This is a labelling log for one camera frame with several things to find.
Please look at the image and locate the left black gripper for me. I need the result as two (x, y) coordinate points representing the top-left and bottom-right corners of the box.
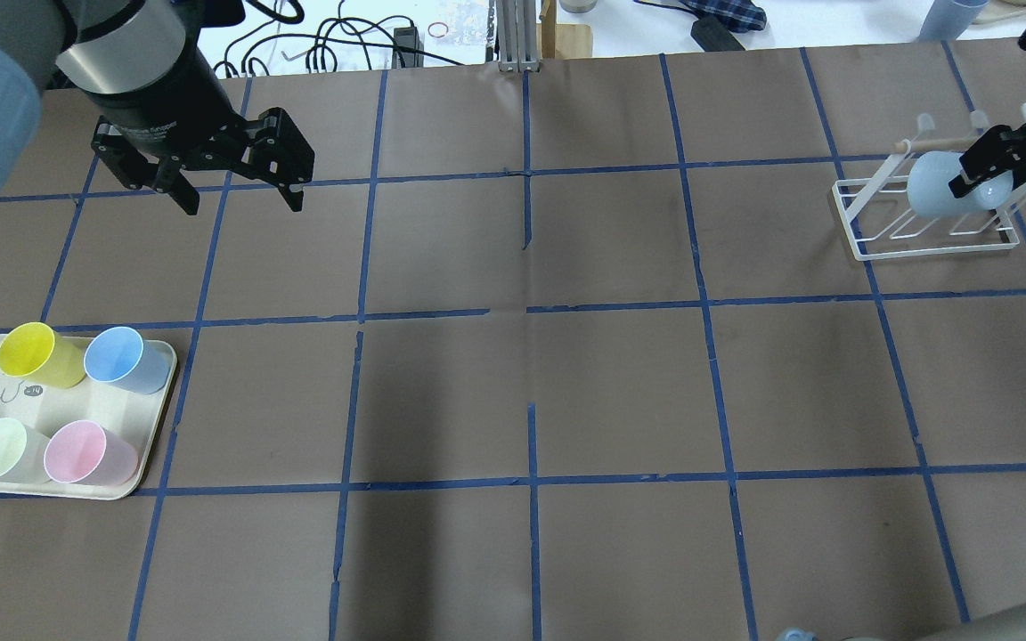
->
(90, 1), (314, 216)

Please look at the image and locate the pale blue ikea cup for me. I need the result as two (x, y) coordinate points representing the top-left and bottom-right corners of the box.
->
(907, 150), (1014, 218)

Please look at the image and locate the blue plastic cup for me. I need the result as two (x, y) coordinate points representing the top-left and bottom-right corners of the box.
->
(83, 326), (172, 396)

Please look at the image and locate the yellow plastic cup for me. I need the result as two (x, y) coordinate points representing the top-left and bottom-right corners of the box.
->
(0, 321), (86, 389)

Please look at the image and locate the pink plastic cup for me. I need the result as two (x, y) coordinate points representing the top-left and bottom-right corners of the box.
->
(42, 419), (140, 487)

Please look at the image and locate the light green plastic cup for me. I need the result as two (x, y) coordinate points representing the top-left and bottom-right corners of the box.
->
(0, 418), (52, 483)

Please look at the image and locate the blue grey mug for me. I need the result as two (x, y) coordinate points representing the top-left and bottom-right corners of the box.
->
(915, 0), (989, 42)

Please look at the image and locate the blue plaid folded umbrella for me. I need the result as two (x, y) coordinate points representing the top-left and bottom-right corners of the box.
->
(680, 0), (767, 34)

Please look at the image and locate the beige plastic tray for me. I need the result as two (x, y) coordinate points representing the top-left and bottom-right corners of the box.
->
(0, 334), (171, 500)

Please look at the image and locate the wooden mug tree stand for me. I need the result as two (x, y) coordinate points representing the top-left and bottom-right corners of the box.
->
(536, 1), (593, 61)

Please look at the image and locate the white wire cup rack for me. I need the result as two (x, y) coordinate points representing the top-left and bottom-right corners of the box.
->
(830, 110), (1026, 261)

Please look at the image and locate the black cable bundle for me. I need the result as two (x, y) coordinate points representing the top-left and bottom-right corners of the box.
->
(210, 0), (465, 79)

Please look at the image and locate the aluminium frame post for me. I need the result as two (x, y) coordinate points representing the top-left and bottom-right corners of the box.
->
(494, 1), (539, 73)

